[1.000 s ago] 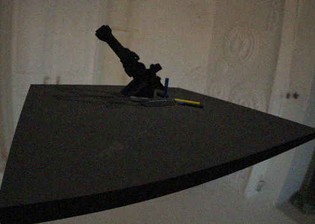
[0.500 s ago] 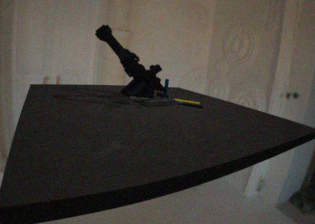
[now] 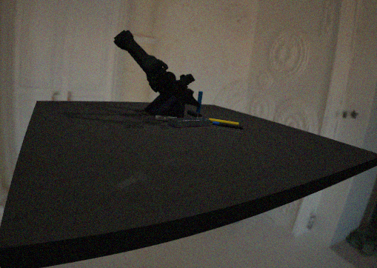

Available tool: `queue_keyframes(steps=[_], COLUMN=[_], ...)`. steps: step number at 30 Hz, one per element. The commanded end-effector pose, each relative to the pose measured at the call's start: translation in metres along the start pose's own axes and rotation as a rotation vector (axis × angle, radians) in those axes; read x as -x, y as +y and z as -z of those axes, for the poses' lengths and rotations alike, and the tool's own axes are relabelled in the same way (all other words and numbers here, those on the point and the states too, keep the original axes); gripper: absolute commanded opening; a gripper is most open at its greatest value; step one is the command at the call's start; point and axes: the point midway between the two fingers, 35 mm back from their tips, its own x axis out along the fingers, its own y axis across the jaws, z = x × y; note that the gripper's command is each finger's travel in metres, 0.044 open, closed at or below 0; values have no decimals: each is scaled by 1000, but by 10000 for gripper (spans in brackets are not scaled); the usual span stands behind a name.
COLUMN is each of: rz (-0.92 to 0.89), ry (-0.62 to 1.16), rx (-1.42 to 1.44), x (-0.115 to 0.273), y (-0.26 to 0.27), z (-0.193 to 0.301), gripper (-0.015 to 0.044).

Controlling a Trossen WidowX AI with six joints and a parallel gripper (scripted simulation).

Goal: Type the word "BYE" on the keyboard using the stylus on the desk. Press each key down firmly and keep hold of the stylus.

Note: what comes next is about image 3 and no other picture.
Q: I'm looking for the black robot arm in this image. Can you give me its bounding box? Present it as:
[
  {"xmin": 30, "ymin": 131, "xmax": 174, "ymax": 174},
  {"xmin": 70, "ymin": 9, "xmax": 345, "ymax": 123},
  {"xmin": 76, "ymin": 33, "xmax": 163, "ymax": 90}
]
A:
[{"xmin": 113, "ymin": 30, "xmax": 195, "ymax": 100}]

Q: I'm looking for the grey keyboard with white letter keys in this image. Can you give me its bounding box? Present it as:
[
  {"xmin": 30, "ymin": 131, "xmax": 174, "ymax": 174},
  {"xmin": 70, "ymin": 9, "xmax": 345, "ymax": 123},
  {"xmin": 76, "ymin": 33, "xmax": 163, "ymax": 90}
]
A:
[{"xmin": 168, "ymin": 117, "xmax": 210, "ymax": 128}]

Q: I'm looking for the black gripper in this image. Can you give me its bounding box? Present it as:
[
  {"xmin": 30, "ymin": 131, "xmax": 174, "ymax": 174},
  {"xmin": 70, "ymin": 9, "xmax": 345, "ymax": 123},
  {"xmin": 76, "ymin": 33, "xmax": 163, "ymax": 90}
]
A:
[{"xmin": 166, "ymin": 81, "xmax": 200, "ymax": 107}]

